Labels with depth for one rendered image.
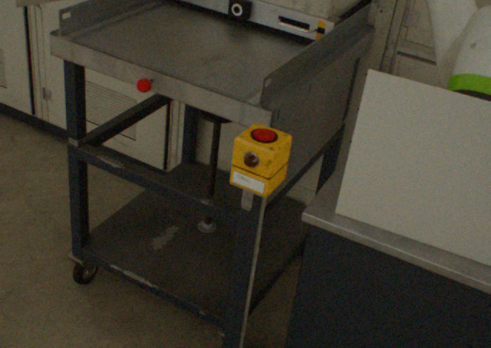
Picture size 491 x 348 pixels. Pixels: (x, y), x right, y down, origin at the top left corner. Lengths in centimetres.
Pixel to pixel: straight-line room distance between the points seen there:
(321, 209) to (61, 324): 103
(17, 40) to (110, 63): 129
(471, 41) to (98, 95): 167
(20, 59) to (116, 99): 50
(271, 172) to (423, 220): 29
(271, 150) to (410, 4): 89
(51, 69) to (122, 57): 120
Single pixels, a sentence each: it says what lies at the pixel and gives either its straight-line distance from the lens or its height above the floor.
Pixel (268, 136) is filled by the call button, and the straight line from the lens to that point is 112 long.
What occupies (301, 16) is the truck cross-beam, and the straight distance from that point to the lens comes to 170.
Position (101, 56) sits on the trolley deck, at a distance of 156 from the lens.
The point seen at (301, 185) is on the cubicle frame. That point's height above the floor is 23.
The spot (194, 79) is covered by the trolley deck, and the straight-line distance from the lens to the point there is 144.
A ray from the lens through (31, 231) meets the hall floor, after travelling 234.
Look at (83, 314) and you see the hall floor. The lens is 202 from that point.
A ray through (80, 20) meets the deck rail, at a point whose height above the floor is 87.
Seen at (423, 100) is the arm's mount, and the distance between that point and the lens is 108.
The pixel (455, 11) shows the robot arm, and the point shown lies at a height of 107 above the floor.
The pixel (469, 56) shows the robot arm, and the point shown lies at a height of 105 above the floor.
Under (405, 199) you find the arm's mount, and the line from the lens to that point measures 117.
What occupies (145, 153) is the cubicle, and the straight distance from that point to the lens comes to 254.
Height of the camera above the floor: 146
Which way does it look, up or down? 32 degrees down
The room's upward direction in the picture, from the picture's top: 8 degrees clockwise
